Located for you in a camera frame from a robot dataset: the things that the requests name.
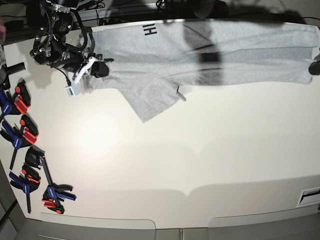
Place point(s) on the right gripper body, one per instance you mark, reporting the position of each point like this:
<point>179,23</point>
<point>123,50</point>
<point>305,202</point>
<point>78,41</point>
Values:
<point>81,66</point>

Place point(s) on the grey T-shirt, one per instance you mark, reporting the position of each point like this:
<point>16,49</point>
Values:
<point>149,62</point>

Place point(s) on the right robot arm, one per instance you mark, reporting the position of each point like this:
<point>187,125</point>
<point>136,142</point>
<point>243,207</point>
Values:
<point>50,47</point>

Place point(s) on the person hand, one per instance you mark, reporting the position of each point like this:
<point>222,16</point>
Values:
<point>3,31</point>

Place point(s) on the top blue red bar clamp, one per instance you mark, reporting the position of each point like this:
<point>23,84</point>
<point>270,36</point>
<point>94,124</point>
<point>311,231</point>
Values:
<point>15,104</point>

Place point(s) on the black clamp at edge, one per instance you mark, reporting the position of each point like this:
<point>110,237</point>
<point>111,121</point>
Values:
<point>6,71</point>

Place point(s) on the long blue red bar clamp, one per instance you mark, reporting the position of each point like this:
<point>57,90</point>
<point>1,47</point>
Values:
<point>54,193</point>

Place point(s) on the white label sticker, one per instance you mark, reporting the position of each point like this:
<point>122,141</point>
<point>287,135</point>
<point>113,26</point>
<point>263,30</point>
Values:
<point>309,197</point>

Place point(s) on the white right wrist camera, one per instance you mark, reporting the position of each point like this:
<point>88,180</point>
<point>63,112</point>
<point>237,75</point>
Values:
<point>73,90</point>

